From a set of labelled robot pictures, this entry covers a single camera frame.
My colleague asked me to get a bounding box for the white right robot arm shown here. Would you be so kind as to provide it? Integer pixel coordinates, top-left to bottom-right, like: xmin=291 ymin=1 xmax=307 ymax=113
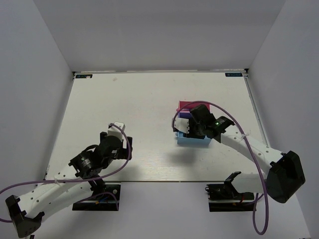
xmin=190 ymin=104 xmax=306 ymax=204

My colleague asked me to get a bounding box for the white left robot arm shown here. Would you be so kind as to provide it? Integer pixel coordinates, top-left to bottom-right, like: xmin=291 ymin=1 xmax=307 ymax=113
xmin=5 ymin=130 xmax=133 ymax=239

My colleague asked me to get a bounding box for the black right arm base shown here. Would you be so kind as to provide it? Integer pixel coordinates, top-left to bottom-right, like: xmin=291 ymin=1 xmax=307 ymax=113
xmin=205 ymin=171 xmax=255 ymax=212

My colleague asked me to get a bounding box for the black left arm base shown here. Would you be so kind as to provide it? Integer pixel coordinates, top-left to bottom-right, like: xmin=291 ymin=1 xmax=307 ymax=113
xmin=72 ymin=183 xmax=121 ymax=212

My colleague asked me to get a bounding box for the purple plastic bin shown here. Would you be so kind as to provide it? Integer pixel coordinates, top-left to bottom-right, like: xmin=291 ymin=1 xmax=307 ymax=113
xmin=178 ymin=112 xmax=192 ymax=119

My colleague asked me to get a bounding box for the light blue plastic bin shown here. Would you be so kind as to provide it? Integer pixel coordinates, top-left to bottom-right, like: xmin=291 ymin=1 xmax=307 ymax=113
xmin=175 ymin=132 xmax=211 ymax=147

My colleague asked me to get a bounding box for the right corner table label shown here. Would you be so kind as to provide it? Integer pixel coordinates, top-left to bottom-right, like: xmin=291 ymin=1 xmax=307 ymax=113
xmin=225 ymin=72 xmax=243 ymax=77

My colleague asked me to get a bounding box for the corner table label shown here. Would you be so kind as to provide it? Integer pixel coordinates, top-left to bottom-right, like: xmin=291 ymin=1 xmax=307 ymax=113
xmin=225 ymin=72 xmax=243 ymax=77
xmin=75 ymin=74 xmax=93 ymax=79

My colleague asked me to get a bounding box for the left corner table label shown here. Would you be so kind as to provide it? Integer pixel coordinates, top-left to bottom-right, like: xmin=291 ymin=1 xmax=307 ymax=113
xmin=75 ymin=74 xmax=93 ymax=79

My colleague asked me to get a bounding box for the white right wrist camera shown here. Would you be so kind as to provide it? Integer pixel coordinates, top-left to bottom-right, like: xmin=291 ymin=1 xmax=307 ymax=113
xmin=172 ymin=118 xmax=190 ymax=134

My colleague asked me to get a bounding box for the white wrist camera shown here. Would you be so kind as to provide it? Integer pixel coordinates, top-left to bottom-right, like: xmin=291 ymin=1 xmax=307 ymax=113
xmin=172 ymin=118 xmax=190 ymax=134
xmin=107 ymin=121 xmax=126 ymax=141

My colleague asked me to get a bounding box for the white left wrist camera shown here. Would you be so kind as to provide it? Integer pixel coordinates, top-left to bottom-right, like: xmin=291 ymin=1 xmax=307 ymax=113
xmin=107 ymin=121 xmax=126 ymax=141

